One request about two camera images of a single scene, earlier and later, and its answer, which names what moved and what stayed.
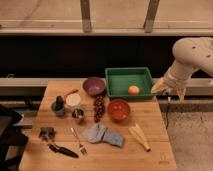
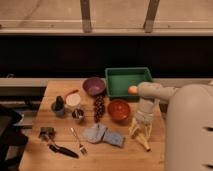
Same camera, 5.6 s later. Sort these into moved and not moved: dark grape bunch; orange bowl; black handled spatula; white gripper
Moved: white gripper
Not moved: black handled spatula; orange bowl; dark grape bunch
